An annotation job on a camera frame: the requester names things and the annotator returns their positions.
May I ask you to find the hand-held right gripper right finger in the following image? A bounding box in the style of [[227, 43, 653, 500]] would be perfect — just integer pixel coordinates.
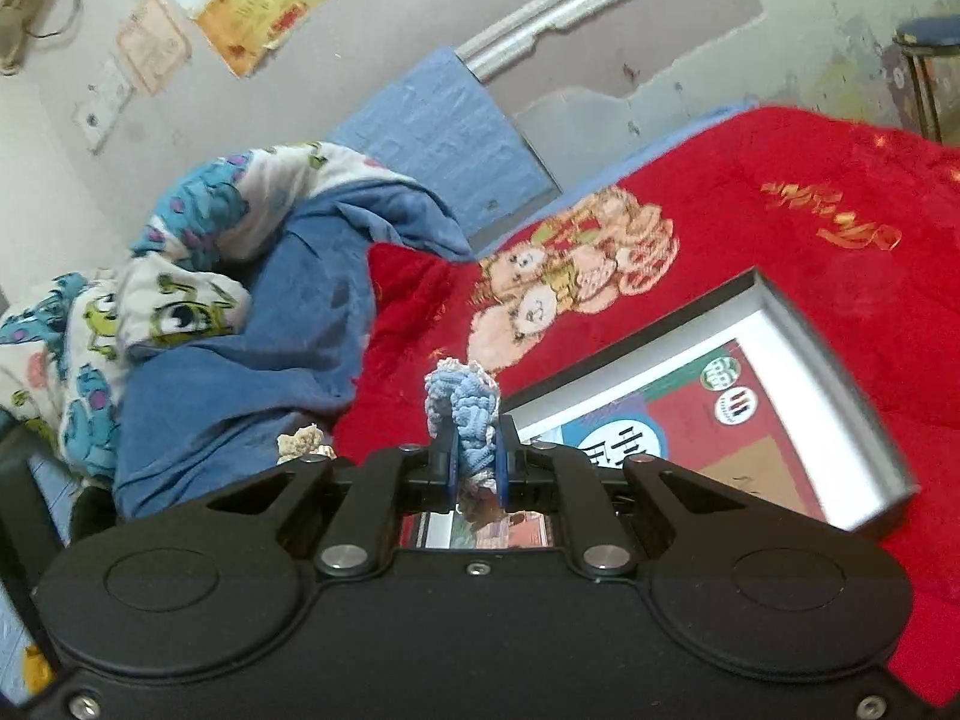
[[493, 414, 760, 580]]

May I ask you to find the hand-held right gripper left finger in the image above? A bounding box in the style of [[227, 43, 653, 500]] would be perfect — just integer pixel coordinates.
[[206, 420, 460, 580]]

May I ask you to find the blue crochet scrunchie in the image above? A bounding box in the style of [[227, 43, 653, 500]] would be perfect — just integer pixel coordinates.
[[424, 360, 502, 524]]

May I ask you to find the black cardboard box lid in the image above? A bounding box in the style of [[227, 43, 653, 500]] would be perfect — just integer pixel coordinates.
[[397, 268, 922, 550]]

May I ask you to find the printed card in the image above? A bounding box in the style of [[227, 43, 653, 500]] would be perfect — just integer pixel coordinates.
[[401, 337, 826, 548]]

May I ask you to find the blue cartoon print quilt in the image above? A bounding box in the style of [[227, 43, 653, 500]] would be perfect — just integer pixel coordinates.
[[0, 141, 475, 527]]

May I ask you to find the red printed blanket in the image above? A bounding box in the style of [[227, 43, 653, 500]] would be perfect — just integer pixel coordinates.
[[334, 106, 960, 707]]

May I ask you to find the curved white pipe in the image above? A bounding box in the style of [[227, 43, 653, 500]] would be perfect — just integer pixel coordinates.
[[454, 0, 743, 83]]

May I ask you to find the round blue stool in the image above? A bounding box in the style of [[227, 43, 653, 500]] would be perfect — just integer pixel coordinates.
[[892, 17, 960, 145]]

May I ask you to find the white wall socket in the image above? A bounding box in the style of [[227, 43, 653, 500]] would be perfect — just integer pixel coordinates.
[[71, 56, 136, 155]]

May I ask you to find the pale wall certificate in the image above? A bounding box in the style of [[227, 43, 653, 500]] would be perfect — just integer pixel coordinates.
[[116, 0, 194, 97]]

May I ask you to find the beige wall cable trunking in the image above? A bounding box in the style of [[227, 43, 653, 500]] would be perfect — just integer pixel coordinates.
[[0, 0, 92, 77]]

